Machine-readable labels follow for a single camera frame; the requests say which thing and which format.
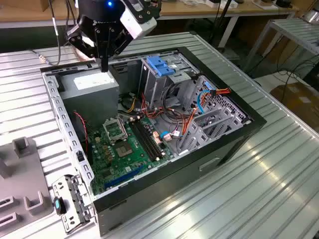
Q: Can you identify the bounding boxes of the grey parts rack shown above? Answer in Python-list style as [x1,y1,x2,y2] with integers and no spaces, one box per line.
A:
[0,135,54,231]

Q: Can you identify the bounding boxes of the orange power wire black plug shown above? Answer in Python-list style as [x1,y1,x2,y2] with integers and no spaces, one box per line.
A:
[210,87,232,98]

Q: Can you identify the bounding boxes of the metal socket cover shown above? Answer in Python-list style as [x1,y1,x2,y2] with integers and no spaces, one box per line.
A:
[102,118,128,144]

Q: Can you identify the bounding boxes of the blue expansion slot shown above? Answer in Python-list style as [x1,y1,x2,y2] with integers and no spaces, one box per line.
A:
[104,164,145,189]

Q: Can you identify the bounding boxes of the black RAM slot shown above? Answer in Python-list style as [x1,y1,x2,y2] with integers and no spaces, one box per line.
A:
[136,119,161,158]
[132,119,158,161]
[129,120,155,162]
[139,118,165,156]

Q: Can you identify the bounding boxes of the orange red wire bundle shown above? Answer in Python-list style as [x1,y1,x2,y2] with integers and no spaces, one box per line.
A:
[141,92,165,120]

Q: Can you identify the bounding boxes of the blue data wire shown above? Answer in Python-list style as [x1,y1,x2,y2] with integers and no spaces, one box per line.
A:
[196,89,212,117]

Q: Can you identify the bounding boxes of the black cable with metal connector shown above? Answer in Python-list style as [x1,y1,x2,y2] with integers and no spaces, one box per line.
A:
[31,0,62,67]

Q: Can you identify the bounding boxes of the black open PC case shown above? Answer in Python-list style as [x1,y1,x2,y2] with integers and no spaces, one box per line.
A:
[39,46,268,237]

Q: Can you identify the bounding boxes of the metal slat table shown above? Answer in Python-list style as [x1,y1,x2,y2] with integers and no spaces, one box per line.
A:
[243,18,319,73]

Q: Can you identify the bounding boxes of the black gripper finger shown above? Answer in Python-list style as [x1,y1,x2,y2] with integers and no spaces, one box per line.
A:
[66,23,104,73]
[103,26,133,73]

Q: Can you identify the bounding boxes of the blue drive bay latch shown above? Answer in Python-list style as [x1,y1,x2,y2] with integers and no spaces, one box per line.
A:
[146,56,175,78]

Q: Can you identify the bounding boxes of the metal expansion slot bracket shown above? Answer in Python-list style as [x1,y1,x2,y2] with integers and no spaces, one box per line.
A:
[51,174,97,235]

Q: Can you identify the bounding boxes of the metal optical drive cage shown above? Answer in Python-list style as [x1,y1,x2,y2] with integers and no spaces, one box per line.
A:
[138,51,200,110]

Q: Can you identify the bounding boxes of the green motherboard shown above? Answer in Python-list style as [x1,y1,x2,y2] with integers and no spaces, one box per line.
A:
[87,116,175,196]

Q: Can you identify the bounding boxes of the CPU socket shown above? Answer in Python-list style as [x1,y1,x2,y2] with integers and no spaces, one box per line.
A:
[113,139,134,159]

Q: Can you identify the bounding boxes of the black latch with blue button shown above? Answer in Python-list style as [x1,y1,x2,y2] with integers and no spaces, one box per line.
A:
[53,196,67,215]

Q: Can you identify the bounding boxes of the red black fan wire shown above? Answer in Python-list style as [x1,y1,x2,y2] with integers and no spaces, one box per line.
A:
[73,111,90,155]

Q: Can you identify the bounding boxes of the silver metal cylinder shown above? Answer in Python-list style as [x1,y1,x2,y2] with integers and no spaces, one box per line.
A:
[301,7,319,24]

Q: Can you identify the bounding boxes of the white power adapter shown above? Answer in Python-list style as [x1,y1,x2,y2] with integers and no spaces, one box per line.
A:
[205,0,240,8]

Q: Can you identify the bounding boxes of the metal disk bay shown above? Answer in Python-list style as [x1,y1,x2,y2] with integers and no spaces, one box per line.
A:
[175,106,246,156]

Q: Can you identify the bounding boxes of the brown cardboard box with label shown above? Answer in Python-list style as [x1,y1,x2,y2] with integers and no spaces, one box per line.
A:
[270,83,319,125]

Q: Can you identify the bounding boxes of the wooden desk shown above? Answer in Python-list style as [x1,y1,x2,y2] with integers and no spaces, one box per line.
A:
[0,0,300,48]

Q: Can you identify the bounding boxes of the grey power supply unit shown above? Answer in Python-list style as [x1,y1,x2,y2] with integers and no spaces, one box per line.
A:
[58,68,120,130]

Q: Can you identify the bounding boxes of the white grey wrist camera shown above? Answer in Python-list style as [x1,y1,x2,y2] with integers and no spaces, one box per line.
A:
[119,0,158,40]

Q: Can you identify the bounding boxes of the yellow wire bundle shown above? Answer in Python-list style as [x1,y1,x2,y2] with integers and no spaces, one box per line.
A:
[124,97,138,113]

